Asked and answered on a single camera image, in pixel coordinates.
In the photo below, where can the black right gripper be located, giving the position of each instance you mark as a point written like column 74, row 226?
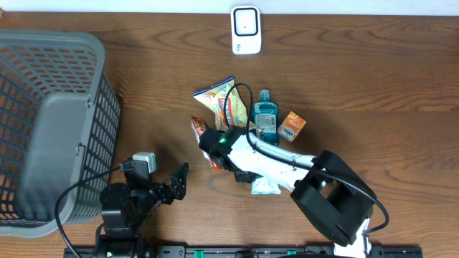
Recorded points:
column 242, row 179

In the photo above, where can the yellow wet wipes bag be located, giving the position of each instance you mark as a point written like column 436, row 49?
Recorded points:
column 233, row 109

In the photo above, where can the orange small box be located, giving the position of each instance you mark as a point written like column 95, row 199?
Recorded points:
column 291, row 126

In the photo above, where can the blue mouthwash bottle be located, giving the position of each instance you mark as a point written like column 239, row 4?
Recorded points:
column 265, row 114

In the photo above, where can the grey plastic basket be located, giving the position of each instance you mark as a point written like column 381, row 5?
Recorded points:
column 59, row 123

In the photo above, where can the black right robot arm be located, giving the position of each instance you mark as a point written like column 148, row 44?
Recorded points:
column 328, row 192

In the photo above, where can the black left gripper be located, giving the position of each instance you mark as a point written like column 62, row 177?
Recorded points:
column 177, row 189

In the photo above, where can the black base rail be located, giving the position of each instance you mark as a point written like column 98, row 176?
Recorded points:
column 273, row 252

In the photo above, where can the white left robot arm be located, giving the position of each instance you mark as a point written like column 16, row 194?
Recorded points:
column 126, row 205

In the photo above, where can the red brown snack bar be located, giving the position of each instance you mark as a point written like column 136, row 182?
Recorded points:
column 199, row 125

